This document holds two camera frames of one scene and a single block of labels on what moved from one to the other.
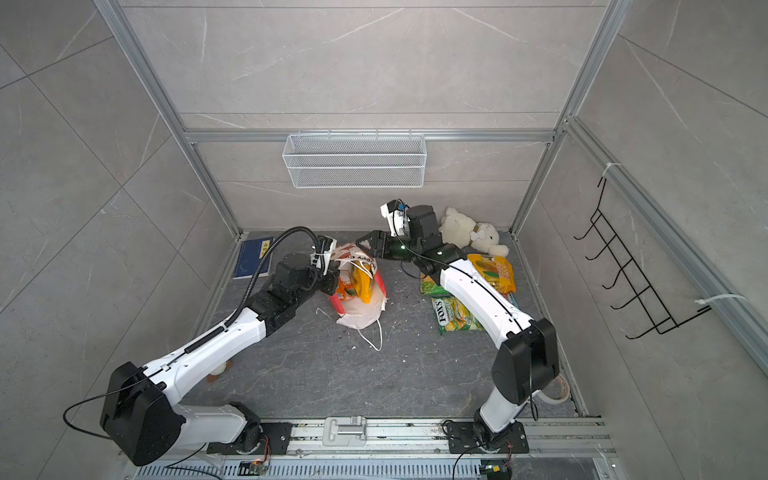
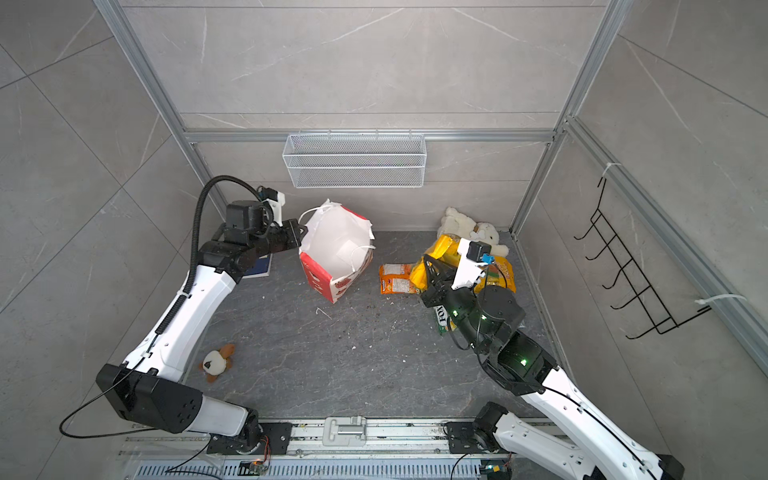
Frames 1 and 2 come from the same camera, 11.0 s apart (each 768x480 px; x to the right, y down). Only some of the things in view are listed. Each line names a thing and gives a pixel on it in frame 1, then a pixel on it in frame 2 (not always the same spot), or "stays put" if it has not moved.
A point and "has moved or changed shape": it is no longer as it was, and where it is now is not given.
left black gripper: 330,277 to 291,238
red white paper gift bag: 353,314 to 336,245
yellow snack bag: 497,271 stays put
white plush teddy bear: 461,230 stays put
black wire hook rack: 664,323 stays put
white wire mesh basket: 359,160 stays put
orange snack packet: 341,289 to 395,278
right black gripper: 378,244 to 440,284
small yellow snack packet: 362,282 has moved or changed shape
